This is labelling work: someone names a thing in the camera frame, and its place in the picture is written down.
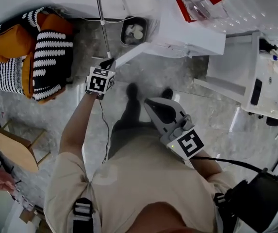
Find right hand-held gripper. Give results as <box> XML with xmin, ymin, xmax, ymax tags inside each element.
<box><xmin>144</xmin><ymin>97</ymin><xmax>205</xmax><ymax>164</ymax></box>

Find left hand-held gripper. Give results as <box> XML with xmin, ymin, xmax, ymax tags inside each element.
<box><xmin>85</xmin><ymin>58</ymin><xmax>116</xmax><ymax>100</ymax></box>

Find white water dispenser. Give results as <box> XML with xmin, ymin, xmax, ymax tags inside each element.
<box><xmin>143</xmin><ymin>0</ymin><xmax>227</xmax><ymax>59</ymax></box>

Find person's left forearm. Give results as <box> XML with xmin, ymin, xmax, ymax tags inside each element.
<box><xmin>58</xmin><ymin>92</ymin><xmax>99</xmax><ymax>165</ymax></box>

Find person's right forearm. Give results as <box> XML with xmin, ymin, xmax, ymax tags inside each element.
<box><xmin>191</xmin><ymin>149</ymin><xmax>223</xmax><ymax>181</ymax></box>

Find white vanity cabinet with sink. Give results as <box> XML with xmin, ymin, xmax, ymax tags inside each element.
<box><xmin>193</xmin><ymin>30</ymin><xmax>278</xmax><ymax>123</ymax></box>

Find clear water jug red label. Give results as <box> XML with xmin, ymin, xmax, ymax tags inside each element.
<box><xmin>153</xmin><ymin>0</ymin><xmax>278</xmax><ymax>37</ymax></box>

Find person's right black shoe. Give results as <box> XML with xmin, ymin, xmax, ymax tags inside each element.
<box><xmin>161</xmin><ymin>88</ymin><xmax>174</xmax><ymax>100</ymax></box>

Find person's black trousers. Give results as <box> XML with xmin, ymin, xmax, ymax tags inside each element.
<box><xmin>107</xmin><ymin>95</ymin><xmax>163</xmax><ymax>161</ymax></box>

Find dark waste bin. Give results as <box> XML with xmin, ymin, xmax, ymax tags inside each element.
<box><xmin>119</xmin><ymin>16</ymin><xmax>149</xmax><ymax>47</ymax></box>

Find metal pole flat mop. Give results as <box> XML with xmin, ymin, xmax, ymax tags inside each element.
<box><xmin>94</xmin><ymin>0</ymin><xmax>113</xmax><ymax>59</ymax></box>

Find black white wavy blanket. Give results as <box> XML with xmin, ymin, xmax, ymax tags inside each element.
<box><xmin>22</xmin><ymin>6</ymin><xmax>74</xmax><ymax>101</ymax></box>

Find person's beige shirt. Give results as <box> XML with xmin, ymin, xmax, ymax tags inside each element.
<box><xmin>43</xmin><ymin>127</ymin><xmax>239</xmax><ymax>233</ymax></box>

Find black phone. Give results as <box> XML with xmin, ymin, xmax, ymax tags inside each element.
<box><xmin>250</xmin><ymin>78</ymin><xmax>263</xmax><ymax>106</ymax></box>

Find person's chin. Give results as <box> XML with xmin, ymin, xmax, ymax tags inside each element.
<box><xmin>131</xmin><ymin>201</ymin><xmax>193</xmax><ymax>233</ymax></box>

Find orange sofa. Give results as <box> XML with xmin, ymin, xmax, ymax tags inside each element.
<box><xmin>0</xmin><ymin>6</ymin><xmax>75</xmax><ymax>104</ymax></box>

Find thin striped cushion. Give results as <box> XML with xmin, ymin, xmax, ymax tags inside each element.
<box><xmin>0</xmin><ymin>57</ymin><xmax>24</xmax><ymax>94</ymax></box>

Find black pump bottle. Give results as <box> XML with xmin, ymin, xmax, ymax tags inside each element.
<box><xmin>259</xmin><ymin>38</ymin><xmax>278</xmax><ymax>53</ymax></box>

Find wooden side table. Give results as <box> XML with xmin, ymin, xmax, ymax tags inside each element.
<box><xmin>0</xmin><ymin>120</ymin><xmax>52</xmax><ymax>173</ymax></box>

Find black metal hip box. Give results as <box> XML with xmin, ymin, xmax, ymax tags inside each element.
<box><xmin>226</xmin><ymin>168</ymin><xmax>278</xmax><ymax>233</ymax></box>

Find cardboard box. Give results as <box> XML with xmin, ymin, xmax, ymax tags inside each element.
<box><xmin>19</xmin><ymin>207</ymin><xmax>46</xmax><ymax>228</ymax></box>

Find thin black cable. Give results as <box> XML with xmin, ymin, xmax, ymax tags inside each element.
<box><xmin>98</xmin><ymin>100</ymin><xmax>111</xmax><ymax>165</ymax></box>

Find thick black cable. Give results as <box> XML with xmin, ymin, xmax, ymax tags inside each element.
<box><xmin>193</xmin><ymin>156</ymin><xmax>268</xmax><ymax>173</ymax></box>

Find black harness strap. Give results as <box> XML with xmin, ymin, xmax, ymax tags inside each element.
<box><xmin>72</xmin><ymin>197</ymin><xmax>94</xmax><ymax>233</ymax></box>
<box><xmin>213</xmin><ymin>192</ymin><xmax>227</xmax><ymax>205</ymax></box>

